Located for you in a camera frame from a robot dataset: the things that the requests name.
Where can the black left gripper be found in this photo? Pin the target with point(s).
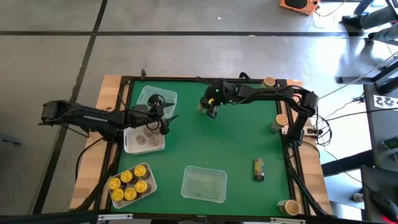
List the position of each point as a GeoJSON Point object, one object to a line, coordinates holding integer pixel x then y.
{"type": "Point", "coordinates": [143, 116]}

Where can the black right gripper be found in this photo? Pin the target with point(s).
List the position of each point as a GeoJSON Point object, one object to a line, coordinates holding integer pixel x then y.
{"type": "Point", "coordinates": [220, 93]}

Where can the small silver-lid spice jar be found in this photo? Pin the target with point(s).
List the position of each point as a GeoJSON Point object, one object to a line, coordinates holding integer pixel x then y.
{"type": "Point", "coordinates": [202, 108]}
{"type": "Point", "coordinates": [140, 139]}
{"type": "Point", "coordinates": [154, 141]}
{"type": "Point", "coordinates": [148, 132]}

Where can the small clear plastic bin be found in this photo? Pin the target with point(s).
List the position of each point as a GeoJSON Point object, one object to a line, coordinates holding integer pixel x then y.
{"type": "Point", "coordinates": [146, 93]}

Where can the white plastic bin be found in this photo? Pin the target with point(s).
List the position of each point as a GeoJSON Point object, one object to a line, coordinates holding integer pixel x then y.
{"type": "Point", "coordinates": [149, 196]}
{"type": "Point", "coordinates": [130, 146]}

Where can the small multicoloured box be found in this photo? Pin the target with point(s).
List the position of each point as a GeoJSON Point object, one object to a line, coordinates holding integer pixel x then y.
{"type": "Point", "coordinates": [259, 169]}

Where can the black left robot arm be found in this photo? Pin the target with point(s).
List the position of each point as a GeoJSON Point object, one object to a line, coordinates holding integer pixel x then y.
{"type": "Point", "coordinates": [93, 117]}

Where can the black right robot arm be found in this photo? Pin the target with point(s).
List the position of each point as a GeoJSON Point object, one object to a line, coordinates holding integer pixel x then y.
{"type": "Point", "coordinates": [280, 92]}

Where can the green table mat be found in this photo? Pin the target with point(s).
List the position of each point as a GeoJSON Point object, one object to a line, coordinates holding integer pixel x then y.
{"type": "Point", "coordinates": [217, 146]}

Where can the kraft-lid spice jar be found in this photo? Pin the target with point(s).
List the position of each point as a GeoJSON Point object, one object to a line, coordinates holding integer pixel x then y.
{"type": "Point", "coordinates": [269, 81]}
{"type": "Point", "coordinates": [290, 207]}
{"type": "Point", "coordinates": [280, 120]}

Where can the large clear plastic bin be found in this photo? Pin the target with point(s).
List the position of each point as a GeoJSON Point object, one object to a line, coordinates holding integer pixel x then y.
{"type": "Point", "coordinates": [203, 185]}

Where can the orange box with black disc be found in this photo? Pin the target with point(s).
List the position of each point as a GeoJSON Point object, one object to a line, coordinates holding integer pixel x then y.
{"type": "Point", "coordinates": [298, 6]}

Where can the black desk leg bar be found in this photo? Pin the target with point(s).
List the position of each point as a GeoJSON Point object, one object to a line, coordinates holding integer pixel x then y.
{"type": "Point", "coordinates": [345, 163]}

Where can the black floor stand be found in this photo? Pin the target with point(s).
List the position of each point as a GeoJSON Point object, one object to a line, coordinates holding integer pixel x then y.
{"type": "Point", "coordinates": [354, 81]}

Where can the black rig bar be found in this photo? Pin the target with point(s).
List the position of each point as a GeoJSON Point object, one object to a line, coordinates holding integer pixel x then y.
{"type": "Point", "coordinates": [46, 217]}

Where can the blue-grey floor object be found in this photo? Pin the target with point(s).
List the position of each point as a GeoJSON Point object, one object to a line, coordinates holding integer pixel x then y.
{"type": "Point", "coordinates": [9, 140]}

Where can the grey desk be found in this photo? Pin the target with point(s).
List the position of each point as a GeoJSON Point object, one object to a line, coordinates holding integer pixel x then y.
{"type": "Point", "coordinates": [381, 130]}

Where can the small metal can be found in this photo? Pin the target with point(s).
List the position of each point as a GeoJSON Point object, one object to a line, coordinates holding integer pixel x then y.
{"type": "Point", "coordinates": [357, 197]}

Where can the white paper with black marker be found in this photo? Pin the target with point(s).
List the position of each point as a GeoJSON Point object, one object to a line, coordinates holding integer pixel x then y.
{"type": "Point", "coordinates": [385, 102]}

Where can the green device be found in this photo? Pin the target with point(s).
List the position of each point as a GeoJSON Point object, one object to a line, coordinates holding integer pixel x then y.
{"type": "Point", "coordinates": [392, 144]}

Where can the person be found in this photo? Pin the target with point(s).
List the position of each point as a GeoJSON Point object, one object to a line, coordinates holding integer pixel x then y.
{"type": "Point", "coordinates": [376, 18]}

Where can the black computer mouse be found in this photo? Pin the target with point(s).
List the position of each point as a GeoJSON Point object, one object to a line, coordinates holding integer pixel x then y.
{"type": "Point", "coordinates": [385, 205]}

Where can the black table frame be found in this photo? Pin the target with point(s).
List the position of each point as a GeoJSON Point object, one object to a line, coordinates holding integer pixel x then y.
{"type": "Point", "coordinates": [174, 78]}

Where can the black frame clamp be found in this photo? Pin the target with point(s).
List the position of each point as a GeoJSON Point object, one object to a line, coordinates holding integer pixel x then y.
{"type": "Point", "coordinates": [143, 74]}
{"type": "Point", "coordinates": [244, 75]}

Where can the silver metal bracket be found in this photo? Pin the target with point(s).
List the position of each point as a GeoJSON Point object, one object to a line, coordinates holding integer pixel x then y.
{"type": "Point", "coordinates": [287, 220]}
{"type": "Point", "coordinates": [115, 216]}

